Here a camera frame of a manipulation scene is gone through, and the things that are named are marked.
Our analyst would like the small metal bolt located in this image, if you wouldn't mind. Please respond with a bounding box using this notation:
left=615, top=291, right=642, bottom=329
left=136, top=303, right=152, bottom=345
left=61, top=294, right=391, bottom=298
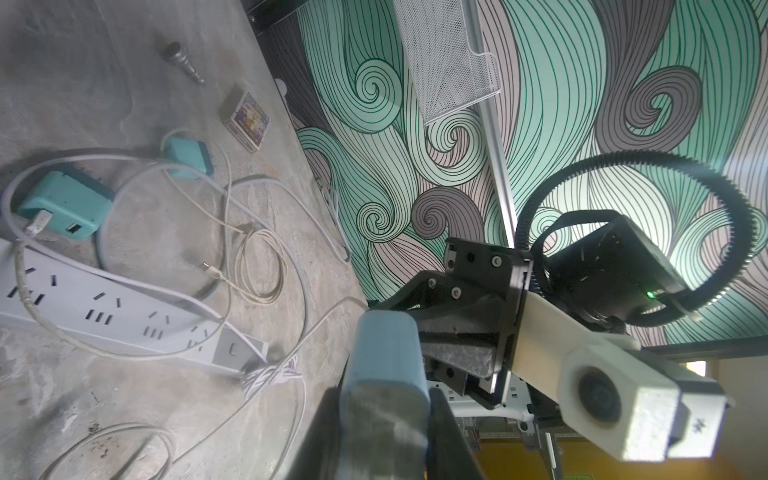
left=163, top=41, right=205, bottom=86

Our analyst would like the power strip cord white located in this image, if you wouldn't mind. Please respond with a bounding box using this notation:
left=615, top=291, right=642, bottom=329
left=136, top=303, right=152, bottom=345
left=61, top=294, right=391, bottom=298
left=0, top=153, right=352, bottom=397

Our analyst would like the white power strip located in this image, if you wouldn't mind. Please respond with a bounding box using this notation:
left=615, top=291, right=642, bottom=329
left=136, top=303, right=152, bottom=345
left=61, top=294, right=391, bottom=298
left=24, top=249, right=269, bottom=377

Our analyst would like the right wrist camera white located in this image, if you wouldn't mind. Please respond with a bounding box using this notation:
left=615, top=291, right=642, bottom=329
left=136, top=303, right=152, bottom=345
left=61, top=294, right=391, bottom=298
left=512, top=293, right=729, bottom=462

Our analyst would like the clear mesh wall bin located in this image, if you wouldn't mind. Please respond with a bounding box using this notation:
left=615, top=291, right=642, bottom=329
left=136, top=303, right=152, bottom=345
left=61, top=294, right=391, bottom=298
left=393, top=0, right=502, bottom=124

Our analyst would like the small colourful card box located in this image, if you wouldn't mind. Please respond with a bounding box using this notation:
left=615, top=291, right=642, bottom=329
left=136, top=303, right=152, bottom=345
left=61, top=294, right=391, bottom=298
left=220, top=85, right=270, bottom=153

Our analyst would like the light blue usb charger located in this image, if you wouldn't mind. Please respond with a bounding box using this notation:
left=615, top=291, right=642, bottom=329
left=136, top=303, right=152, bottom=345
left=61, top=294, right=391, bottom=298
left=335, top=310, right=431, bottom=479

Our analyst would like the beige coiled cable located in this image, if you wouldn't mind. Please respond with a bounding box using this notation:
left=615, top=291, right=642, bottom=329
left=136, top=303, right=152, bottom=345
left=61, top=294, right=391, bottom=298
left=159, top=127, right=289, bottom=307

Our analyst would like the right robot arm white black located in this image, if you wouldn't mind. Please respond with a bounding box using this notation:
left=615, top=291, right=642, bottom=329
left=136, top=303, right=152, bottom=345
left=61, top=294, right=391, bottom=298
left=382, top=151, right=756, bottom=410

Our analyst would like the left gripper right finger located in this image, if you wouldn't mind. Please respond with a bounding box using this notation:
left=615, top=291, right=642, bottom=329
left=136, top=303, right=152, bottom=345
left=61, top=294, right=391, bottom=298
left=427, top=388, right=485, bottom=480

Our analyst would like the small teal usb charger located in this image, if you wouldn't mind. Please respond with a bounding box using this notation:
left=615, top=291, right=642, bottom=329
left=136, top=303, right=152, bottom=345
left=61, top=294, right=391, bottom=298
left=161, top=136, right=214, bottom=176

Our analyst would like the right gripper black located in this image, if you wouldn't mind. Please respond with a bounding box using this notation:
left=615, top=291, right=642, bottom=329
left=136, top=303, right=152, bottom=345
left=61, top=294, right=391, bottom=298
left=373, top=237, right=533, bottom=408

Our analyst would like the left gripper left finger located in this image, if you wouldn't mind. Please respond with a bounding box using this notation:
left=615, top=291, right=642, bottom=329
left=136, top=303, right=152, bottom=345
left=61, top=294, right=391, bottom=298
left=287, top=387, right=342, bottom=480

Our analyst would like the aluminium wall rail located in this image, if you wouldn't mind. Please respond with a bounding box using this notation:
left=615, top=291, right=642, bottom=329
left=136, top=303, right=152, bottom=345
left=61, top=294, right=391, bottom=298
left=461, top=1, right=517, bottom=248

